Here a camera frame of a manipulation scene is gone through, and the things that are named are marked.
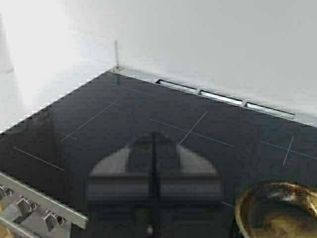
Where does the black glass stove cooktop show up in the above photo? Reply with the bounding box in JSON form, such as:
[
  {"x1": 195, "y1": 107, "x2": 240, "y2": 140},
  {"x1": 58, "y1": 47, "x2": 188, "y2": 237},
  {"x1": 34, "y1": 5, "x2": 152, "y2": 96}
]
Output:
[{"x1": 0, "y1": 70, "x2": 317, "y2": 238}]

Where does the right steel stove knob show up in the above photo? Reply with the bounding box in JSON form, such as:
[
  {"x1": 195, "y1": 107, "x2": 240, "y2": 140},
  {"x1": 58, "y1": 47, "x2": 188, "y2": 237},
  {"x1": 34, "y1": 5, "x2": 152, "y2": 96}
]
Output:
[{"x1": 43, "y1": 210, "x2": 66, "y2": 232}]

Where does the middle steel stove knob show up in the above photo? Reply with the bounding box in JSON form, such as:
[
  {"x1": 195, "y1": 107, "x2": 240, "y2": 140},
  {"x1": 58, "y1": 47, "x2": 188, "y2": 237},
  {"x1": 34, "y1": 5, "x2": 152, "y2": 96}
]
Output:
[{"x1": 14, "y1": 195, "x2": 39, "y2": 217}]

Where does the steel stove knob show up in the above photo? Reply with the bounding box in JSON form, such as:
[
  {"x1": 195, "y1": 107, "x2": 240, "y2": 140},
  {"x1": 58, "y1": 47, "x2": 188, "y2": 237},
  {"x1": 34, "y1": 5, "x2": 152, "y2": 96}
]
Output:
[
  {"x1": 14, "y1": 195, "x2": 39, "y2": 217},
  {"x1": 0, "y1": 184, "x2": 14, "y2": 200},
  {"x1": 43, "y1": 210, "x2": 66, "y2": 232}
]

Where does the stainless steel oven range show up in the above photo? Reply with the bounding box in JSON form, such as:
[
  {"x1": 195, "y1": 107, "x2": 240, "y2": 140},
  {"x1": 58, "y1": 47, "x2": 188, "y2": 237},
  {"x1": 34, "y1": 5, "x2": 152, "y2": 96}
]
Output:
[{"x1": 0, "y1": 65, "x2": 317, "y2": 238}]

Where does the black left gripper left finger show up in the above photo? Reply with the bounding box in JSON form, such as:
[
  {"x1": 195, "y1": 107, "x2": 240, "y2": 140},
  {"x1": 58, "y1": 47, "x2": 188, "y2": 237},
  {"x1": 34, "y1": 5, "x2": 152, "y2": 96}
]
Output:
[{"x1": 85, "y1": 132, "x2": 155, "y2": 238}]

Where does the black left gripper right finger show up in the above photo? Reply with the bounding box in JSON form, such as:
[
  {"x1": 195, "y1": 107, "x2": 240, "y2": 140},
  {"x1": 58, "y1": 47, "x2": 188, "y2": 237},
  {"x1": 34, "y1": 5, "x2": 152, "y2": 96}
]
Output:
[{"x1": 152, "y1": 132, "x2": 222, "y2": 238}]

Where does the dark steel frying pan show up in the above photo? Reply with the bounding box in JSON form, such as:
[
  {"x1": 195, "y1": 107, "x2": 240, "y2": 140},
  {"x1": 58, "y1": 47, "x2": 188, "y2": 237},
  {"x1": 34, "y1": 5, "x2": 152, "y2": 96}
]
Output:
[{"x1": 231, "y1": 181, "x2": 317, "y2": 238}]

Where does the left steel stove knob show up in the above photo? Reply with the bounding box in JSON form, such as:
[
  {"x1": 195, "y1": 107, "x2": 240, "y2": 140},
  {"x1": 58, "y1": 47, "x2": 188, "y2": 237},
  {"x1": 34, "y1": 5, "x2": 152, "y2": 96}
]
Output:
[{"x1": 0, "y1": 184, "x2": 14, "y2": 200}]

